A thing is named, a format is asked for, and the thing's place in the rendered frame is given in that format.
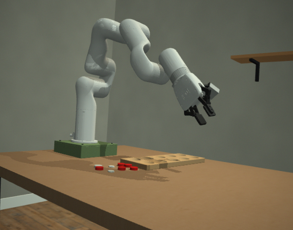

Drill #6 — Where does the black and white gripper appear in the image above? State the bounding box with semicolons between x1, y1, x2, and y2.
174;73;216;125

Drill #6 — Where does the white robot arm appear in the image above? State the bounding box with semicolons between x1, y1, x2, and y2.
70;18;190;144

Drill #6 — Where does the tan tray with round pockets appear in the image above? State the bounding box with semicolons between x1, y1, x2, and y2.
120;153;205;170

